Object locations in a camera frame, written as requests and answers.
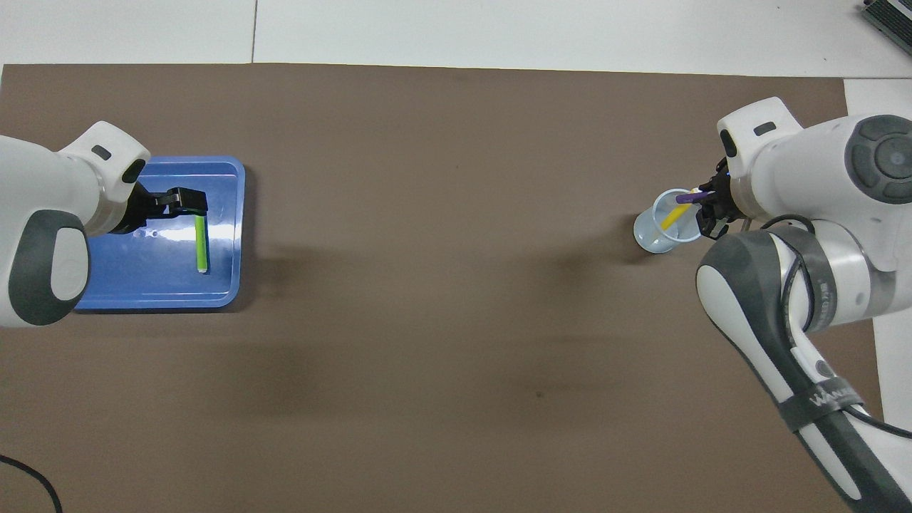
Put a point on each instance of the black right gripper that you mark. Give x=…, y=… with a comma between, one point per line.
x=721, y=199

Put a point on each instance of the brown table mat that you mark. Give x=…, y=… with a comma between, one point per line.
x=456, y=356

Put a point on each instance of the grey ribbed device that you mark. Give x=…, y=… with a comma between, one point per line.
x=890, y=18

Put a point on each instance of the blue plastic tray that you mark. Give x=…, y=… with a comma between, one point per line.
x=221, y=285

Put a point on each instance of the purple highlighter pen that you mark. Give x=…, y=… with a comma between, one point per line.
x=685, y=199

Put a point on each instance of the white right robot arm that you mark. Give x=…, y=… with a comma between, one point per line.
x=819, y=214

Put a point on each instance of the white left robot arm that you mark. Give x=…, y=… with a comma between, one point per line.
x=43, y=214

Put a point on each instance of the yellow highlighter pen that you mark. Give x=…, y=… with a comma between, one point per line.
x=673, y=217

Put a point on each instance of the pale blue plastic cup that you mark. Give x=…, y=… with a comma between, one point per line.
x=652, y=239

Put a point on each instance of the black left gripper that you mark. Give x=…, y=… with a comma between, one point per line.
x=139, y=210

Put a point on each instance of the green highlighter pen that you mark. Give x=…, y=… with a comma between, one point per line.
x=201, y=246

